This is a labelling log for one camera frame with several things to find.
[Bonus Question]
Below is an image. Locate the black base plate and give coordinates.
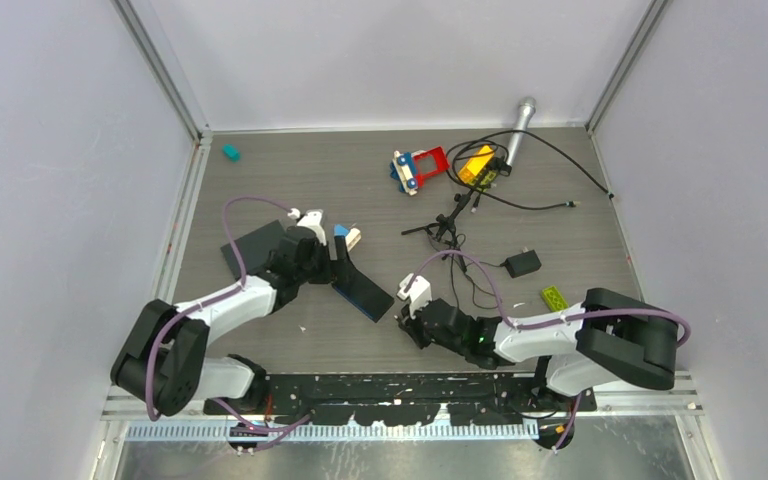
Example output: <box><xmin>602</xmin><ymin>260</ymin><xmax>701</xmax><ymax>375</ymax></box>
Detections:
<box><xmin>261</xmin><ymin>372</ymin><xmax>597</xmax><ymax>427</ymax></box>

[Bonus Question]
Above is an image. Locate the black mini tripod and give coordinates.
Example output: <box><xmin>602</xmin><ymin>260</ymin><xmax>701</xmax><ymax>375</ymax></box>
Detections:
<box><xmin>400</xmin><ymin>193</ymin><xmax>473</xmax><ymax>251</ymax></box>

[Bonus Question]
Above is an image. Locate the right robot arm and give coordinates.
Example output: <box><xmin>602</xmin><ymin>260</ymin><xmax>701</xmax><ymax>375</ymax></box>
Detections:
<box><xmin>397</xmin><ymin>280</ymin><xmax>690</xmax><ymax>411</ymax></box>

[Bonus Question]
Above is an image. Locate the red blue toy vehicle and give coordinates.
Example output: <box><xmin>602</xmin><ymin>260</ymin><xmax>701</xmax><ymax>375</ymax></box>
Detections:
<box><xmin>390</xmin><ymin>146</ymin><xmax>450</xmax><ymax>196</ymax></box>

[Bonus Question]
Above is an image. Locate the green toy brick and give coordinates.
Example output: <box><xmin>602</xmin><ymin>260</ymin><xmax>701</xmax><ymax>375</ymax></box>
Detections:
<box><xmin>540</xmin><ymin>285</ymin><xmax>569</xmax><ymax>312</ymax></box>

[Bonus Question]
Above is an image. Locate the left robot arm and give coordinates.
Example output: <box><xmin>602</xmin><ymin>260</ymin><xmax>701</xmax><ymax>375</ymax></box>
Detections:
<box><xmin>110</xmin><ymin>226</ymin><xmax>332</xmax><ymax>420</ymax></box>

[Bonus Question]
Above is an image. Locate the black network switch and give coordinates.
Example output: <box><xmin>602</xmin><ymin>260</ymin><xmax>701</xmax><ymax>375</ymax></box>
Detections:
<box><xmin>332</xmin><ymin>264</ymin><xmax>394</xmax><ymax>323</ymax></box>

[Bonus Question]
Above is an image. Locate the black microphone cable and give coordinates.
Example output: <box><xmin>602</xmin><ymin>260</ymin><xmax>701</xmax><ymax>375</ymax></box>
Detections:
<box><xmin>445</xmin><ymin>129</ymin><xmax>616</xmax><ymax>212</ymax></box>

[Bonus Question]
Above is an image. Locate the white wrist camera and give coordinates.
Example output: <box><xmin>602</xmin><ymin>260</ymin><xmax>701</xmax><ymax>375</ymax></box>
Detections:
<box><xmin>296</xmin><ymin>209</ymin><xmax>328</xmax><ymax>246</ymax></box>
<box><xmin>396</xmin><ymin>273</ymin><xmax>432</xmax><ymax>318</ymax></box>

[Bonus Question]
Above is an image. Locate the yellow toy brick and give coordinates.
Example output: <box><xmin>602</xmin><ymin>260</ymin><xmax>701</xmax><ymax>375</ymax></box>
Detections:
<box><xmin>457</xmin><ymin>145</ymin><xmax>497</xmax><ymax>188</ymax></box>

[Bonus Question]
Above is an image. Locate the silver microphone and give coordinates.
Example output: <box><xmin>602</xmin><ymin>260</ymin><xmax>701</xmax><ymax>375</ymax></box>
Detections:
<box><xmin>505</xmin><ymin>96</ymin><xmax>537</xmax><ymax>169</ymax></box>

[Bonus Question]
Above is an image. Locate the blue white toy brick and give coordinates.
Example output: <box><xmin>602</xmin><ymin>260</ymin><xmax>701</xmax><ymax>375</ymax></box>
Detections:
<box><xmin>334</xmin><ymin>224</ymin><xmax>362</xmax><ymax>251</ymax></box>

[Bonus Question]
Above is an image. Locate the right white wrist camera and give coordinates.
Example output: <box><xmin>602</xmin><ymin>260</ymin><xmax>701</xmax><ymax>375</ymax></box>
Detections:
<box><xmin>396</xmin><ymin>273</ymin><xmax>432</xmax><ymax>318</ymax></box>

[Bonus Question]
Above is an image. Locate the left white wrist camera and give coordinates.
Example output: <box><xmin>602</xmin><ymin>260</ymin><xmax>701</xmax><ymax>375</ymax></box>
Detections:
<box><xmin>296</xmin><ymin>209</ymin><xmax>328</xmax><ymax>246</ymax></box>

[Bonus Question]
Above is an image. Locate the teal block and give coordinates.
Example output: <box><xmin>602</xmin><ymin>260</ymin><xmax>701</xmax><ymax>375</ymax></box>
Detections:
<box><xmin>222</xmin><ymin>144</ymin><xmax>241</xmax><ymax>162</ymax></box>

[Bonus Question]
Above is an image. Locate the black power adapter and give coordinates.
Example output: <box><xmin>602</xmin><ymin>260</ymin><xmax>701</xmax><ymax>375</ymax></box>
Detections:
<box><xmin>502</xmin><ymin>250</ymin><xmax>542</xmax><ymax>278</ymax></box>

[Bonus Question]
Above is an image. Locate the black power adapter cable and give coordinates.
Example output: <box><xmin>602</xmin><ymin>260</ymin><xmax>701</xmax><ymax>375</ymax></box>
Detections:
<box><xmin>446</xmin><ymin>231</ymin><xmax>509</xmax><ymax>311</ymax></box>

